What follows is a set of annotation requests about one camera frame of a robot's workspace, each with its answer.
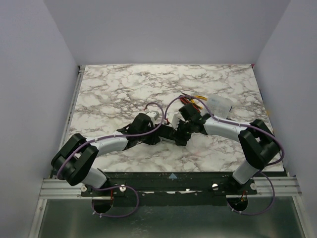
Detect black umbrella sleeve case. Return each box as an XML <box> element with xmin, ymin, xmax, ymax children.
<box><xmin>158</xmin><ymin>125</ymin><xmax>177</xmax><ymax>144</ymax></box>

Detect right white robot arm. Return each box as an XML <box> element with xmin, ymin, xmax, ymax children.
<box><xmin>177</xmin><ymin>104</ymin><xmax>283</xmax><ymax>185</ymax></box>

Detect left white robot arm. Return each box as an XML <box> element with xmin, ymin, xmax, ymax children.
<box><xmin>51</xmin><ymin>111</ymin><xmax>159</xmax><ymax>189</ymax></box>

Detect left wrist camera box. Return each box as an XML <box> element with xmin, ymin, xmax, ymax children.
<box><xmin>146</xmin><ymin>111</ymin><xmax>159</xmax><ymax>125</ymax></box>

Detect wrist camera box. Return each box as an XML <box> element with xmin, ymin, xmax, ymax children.
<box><xmin>166</xmin><ymin>113</ymin><xmax>182</xmax><ymax>131</ymax></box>
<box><xmin>146</xmin><ymin>111</ymin><xmax>159</xmax><ymax>125</ymax></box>

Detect yellow handled tool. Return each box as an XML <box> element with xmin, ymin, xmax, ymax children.
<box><xmin>190</xmin><ymin>95</ymin><xmax>208</xmax><ymax>102</ymax></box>

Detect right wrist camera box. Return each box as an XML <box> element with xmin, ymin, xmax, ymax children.
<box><xmin>166</xmin><ymin>113</ymin><xmax>182</xmax><ymax>131</ymax></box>

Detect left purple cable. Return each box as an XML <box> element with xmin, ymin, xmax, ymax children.
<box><xmin>56</xmin><ymin>102</ymin><xmax>165</xmax><ymax>180</ymax></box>

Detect red handled pliers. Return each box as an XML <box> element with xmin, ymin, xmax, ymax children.
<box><xmin>179</xmin><ymin>93</ymin><xmax>203</xmax><ymax>111</ymax></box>

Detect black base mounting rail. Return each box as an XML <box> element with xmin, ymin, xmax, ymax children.
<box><xmin>81</xmin><ymin>172</ymin><xmax>257</xmax><ymax>207</ymax></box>

